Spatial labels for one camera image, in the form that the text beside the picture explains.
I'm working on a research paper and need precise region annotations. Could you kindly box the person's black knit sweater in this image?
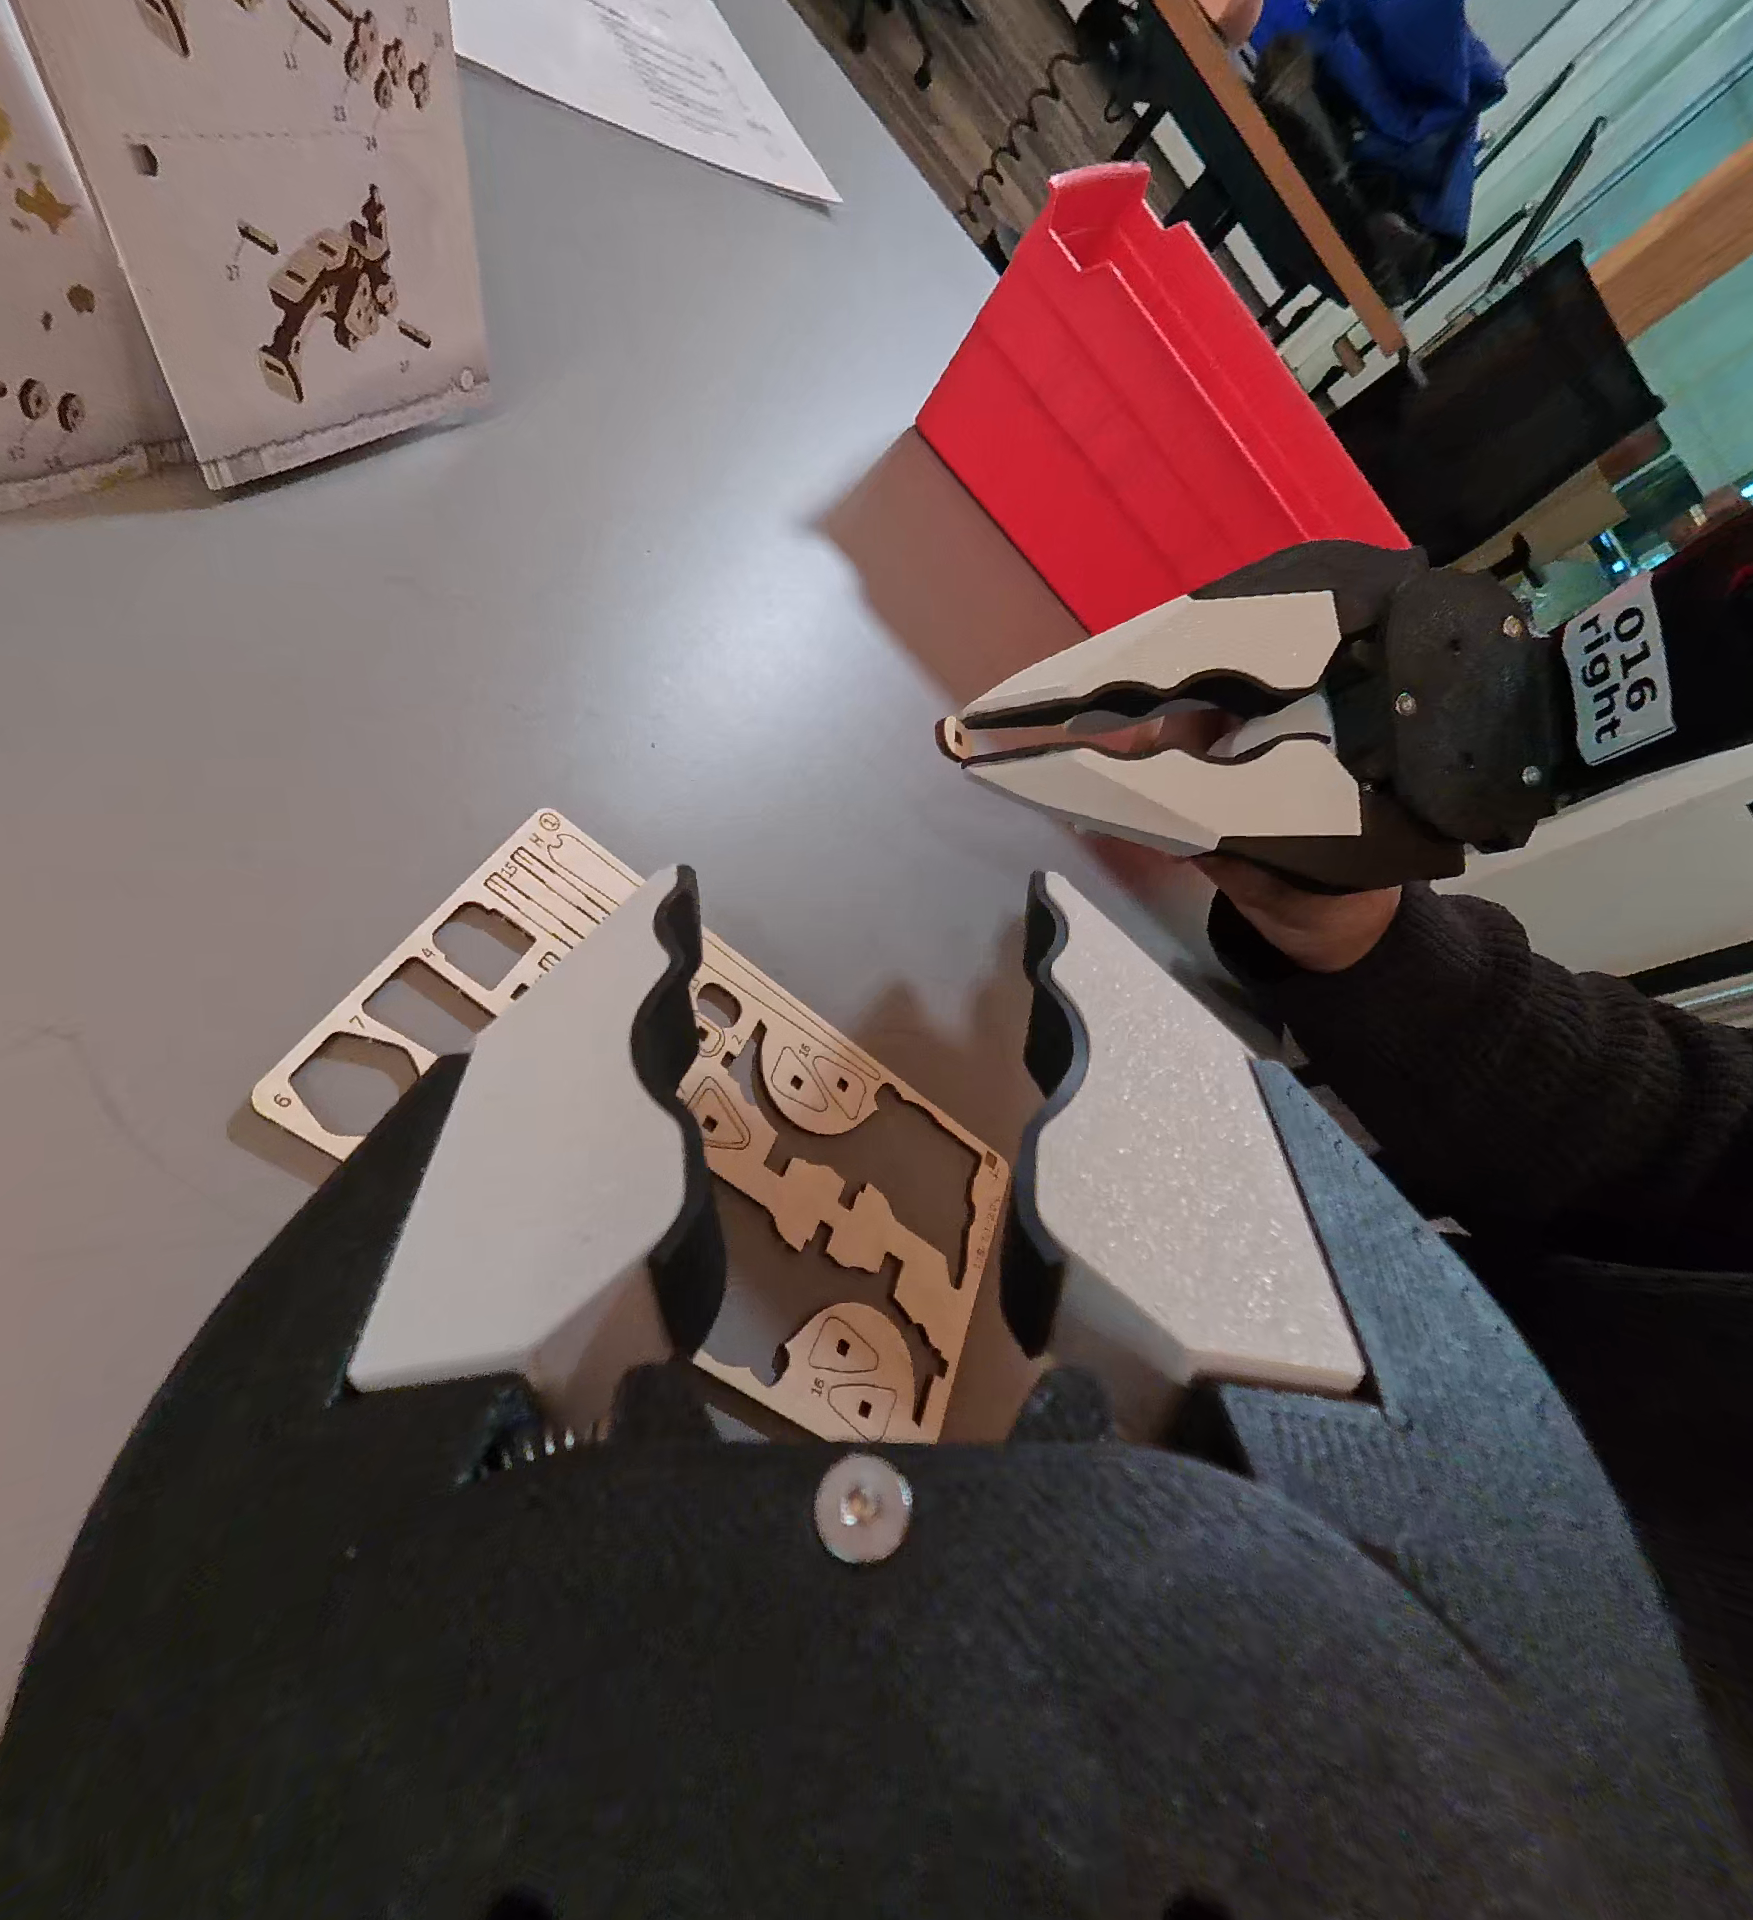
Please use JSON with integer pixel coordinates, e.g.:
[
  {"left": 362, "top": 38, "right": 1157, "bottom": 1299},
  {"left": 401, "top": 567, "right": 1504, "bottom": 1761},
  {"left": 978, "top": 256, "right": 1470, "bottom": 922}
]
[{"left": 1414, "top": 1203, "right": 1753, "bottom": 1920}]

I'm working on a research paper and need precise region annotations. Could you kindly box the black monitor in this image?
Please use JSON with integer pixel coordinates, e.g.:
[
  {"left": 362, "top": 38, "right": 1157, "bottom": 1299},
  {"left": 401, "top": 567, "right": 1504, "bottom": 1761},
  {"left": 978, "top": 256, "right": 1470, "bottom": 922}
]
[{"left": 1325, "top": 245, "right": 1668, "bottom": 567}]

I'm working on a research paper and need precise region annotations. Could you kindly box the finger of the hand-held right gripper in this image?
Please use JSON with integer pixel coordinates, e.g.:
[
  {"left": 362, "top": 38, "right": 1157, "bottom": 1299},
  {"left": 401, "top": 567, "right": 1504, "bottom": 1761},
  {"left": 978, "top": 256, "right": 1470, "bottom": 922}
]
[
  {"left": 952, "top": 704, "right": 1363, "bottom": 858},
  {"left": 952, "top": 580, "right": 1340, "bottom": 732}
]

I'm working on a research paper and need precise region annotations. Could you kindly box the white instruction booklet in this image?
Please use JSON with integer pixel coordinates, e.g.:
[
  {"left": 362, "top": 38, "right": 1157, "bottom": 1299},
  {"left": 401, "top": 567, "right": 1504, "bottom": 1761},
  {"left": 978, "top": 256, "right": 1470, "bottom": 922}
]
[{"left": 0, "top": 0, "right": 489, "bottom": 534}]

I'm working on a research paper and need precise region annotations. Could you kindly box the black coiled cable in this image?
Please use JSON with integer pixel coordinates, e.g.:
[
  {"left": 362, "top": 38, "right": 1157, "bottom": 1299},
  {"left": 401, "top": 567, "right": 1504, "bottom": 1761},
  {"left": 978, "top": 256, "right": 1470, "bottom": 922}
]
[{"left": 962, "top": 58, "right": 1108, "bottom": 231}]

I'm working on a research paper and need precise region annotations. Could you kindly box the white paper sheet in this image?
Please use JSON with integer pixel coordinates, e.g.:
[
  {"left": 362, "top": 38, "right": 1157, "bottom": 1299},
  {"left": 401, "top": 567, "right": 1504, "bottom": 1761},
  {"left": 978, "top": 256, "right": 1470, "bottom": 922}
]
[{"left": 449, "top": 0, "right": 843, "bottom": 209}]

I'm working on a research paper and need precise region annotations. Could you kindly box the red plastic bin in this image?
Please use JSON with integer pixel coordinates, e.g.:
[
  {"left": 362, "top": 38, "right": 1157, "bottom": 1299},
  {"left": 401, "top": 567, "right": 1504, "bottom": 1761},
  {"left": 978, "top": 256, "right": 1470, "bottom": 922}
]
[{"left": 907, "top": 162, "right": 1414, "bottom": 632}]

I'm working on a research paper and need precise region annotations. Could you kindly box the cut-out wooden puzzle sheet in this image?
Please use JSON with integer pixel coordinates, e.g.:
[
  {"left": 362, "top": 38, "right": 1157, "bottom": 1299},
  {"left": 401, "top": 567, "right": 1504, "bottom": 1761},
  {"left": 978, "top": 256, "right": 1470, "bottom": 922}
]
[{"left": 250, "top": 807, "right": 1004, "bottom": 1445}]

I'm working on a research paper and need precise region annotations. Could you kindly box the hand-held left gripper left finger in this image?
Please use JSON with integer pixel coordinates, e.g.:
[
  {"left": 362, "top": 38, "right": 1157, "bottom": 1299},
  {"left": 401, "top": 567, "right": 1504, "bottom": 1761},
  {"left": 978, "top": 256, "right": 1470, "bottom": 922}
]
[{"left": 350, "top": 868, "right": 735, "bottom": 1419}]

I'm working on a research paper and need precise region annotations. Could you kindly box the wooden background table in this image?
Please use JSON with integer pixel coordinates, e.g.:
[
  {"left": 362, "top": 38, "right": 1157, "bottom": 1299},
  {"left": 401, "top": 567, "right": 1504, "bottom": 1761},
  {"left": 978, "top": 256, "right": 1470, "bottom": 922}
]
[{"left": 1138, "top": 0, "right": 1414, "bottom": 366}]

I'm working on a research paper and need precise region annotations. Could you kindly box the person's right forearm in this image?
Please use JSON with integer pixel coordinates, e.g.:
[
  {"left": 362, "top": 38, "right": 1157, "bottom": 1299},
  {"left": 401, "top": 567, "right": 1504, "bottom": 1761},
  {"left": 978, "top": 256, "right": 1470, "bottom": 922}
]
[{"left": 1210, "top": 883, "right": 1753, "bottom": 1280}]

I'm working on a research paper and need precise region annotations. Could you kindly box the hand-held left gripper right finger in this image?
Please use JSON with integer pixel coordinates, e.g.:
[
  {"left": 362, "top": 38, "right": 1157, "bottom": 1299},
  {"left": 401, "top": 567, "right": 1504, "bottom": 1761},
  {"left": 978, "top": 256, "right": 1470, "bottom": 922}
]
[{"left": 1002, "top": 868, "right": 1363, "bottom": 1419}]

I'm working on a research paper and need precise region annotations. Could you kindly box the person's right hand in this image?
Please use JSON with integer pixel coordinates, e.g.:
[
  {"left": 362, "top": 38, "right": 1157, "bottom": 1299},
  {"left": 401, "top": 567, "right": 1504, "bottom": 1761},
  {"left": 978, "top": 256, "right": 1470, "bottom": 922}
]
[{"left": 1223, "top": 883, "right": 1397, "bottom": 970}]

